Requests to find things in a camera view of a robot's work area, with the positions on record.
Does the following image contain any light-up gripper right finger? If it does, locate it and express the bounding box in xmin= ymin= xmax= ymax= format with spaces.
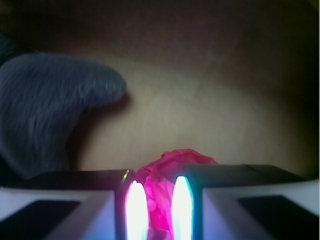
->
xmin=171 ymin=164 xmax=320 ymax=240

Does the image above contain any light-up gripper left finger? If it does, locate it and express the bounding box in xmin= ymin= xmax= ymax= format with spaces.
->
xmin=0 ymin=169 xmax=148 ymax=240

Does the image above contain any red paper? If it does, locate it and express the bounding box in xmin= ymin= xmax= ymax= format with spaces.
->
xmin=135 ymin=149 xmax=218 ymax=240

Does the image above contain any brown paper-lined bin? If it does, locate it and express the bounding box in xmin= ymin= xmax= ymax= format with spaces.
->
xmin=0 ymin=0 xmax=320 ymax=179

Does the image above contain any grey plush mouse toy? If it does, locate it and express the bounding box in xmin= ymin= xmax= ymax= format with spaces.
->
xmin=0 ymin=53 xmax=127 ymax=179

